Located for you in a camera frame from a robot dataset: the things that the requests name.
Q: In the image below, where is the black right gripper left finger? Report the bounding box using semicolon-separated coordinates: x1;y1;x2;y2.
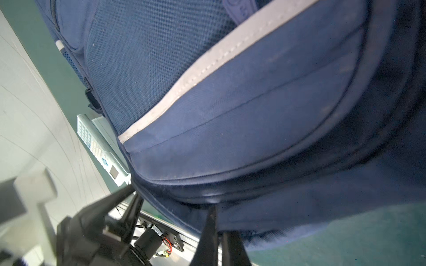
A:
190;206;219;266

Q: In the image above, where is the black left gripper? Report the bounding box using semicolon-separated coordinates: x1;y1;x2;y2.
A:
56;185;146;266

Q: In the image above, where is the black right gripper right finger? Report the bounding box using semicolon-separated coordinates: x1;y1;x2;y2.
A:
221;231;252;266

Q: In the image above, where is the navy blue student backpack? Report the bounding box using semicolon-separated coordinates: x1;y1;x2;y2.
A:
36;1;426;250

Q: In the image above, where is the white green calculator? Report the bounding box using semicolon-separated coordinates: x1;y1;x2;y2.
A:
77;114;131;186

